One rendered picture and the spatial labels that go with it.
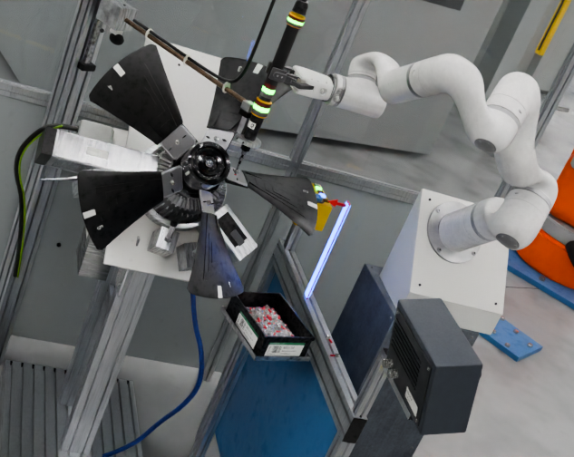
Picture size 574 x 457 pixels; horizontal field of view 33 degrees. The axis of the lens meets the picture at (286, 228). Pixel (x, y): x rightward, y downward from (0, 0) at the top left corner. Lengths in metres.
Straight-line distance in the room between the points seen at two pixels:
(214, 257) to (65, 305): 1.19
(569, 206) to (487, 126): 4.08
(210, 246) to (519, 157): 0.82
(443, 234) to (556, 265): 3.49
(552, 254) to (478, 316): 3.39
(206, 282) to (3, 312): 1.14
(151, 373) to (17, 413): 0.70
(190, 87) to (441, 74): 0.88
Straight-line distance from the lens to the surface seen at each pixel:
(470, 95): 2.32
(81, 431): 3.21
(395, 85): 2.45
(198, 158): 2.56
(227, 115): 2.69
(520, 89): 2.37
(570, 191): 6.34
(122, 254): 2.75
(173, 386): 3.83
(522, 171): 2.49
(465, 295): 2.97
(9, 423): 3.31
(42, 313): 3.68
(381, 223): 3.70
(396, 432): 3.18
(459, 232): 2.86
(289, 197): 2.69
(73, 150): 2.66
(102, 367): 3.05
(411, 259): 2.91
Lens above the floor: 2.17
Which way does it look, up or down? 23 degrees down
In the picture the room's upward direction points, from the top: 23 degrees clockwise
